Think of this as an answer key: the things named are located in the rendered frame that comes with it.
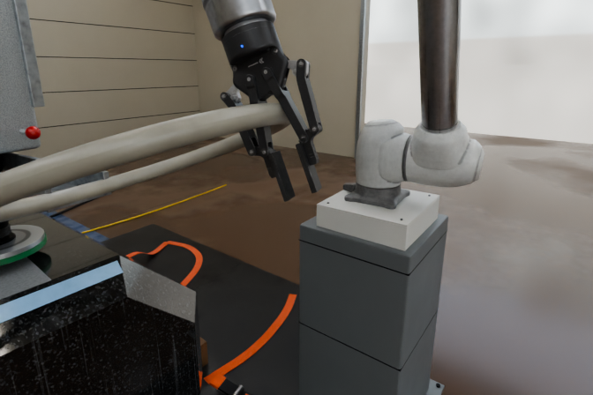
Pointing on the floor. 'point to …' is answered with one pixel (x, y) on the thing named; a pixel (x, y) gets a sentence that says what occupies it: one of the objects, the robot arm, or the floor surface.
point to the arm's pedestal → (368, 312)
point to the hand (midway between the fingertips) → (296, 172)
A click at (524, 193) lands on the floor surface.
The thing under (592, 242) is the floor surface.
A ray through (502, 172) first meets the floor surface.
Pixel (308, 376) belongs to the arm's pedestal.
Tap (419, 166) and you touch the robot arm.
